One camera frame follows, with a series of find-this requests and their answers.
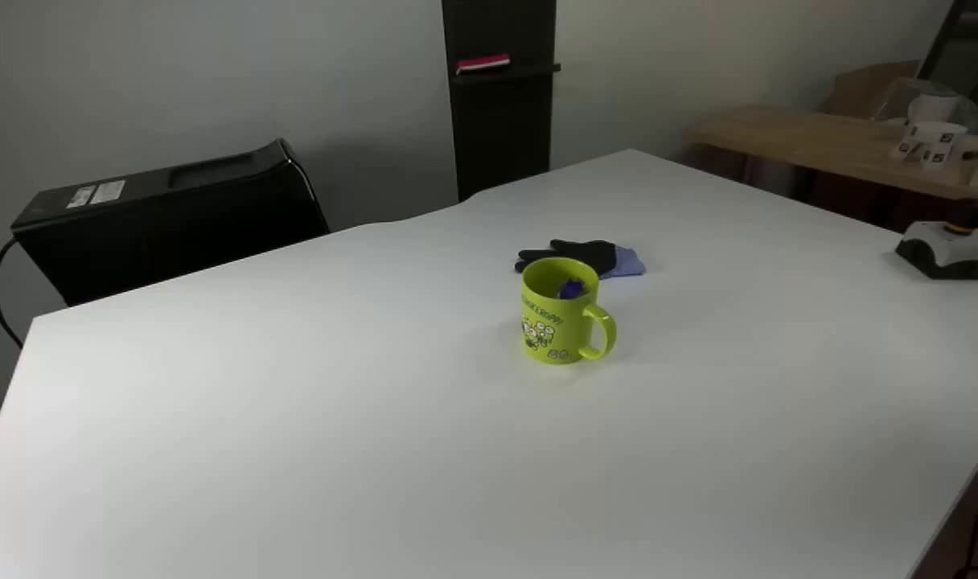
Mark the red item on shelf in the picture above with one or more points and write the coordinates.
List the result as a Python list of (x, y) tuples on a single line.
[(481, 61)]

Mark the green mug with print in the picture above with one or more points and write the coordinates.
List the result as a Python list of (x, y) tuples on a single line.
[(547, 321)]

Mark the blue cloth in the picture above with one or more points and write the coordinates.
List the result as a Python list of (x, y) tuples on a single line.
[(630, 262)]

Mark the dark frame object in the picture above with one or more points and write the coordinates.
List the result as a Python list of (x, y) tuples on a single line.
[(975, 49)]

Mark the white and black device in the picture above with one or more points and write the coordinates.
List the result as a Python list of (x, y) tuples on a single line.
[(950, 251)]

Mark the black computer case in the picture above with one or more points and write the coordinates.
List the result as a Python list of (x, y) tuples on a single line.
[(170, 227)]

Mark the blue marker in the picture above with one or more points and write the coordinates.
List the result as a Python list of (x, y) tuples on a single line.
[(572, 289)]

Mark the cardboard box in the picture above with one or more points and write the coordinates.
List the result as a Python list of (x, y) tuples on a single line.
[(870, 92)]

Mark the white printed cup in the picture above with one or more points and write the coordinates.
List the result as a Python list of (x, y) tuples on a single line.
[(932, 142)]

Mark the wooden side table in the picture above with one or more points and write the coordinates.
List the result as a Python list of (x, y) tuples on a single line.
[(812, 140)]

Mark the dark tall shelf column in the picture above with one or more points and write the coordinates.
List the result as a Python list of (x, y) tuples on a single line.
[(499, 129)]

